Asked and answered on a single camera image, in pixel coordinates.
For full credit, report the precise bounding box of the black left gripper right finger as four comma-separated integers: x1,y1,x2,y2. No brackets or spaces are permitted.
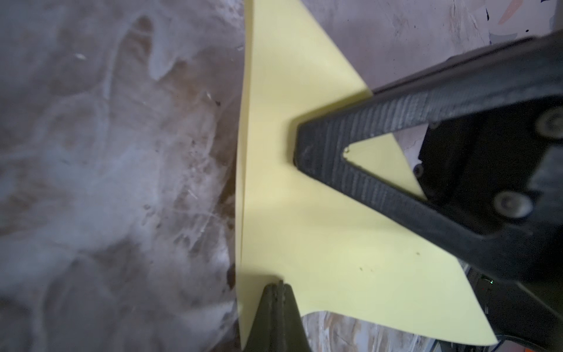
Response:
278,281,312,352

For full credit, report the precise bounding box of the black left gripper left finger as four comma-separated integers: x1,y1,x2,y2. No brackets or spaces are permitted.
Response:
243,283,279,352

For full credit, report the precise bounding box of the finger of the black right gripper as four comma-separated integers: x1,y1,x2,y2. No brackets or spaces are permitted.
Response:
293,32,562,282

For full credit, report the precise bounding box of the yellow square paper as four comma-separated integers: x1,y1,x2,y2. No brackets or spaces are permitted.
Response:
235,1,497,346

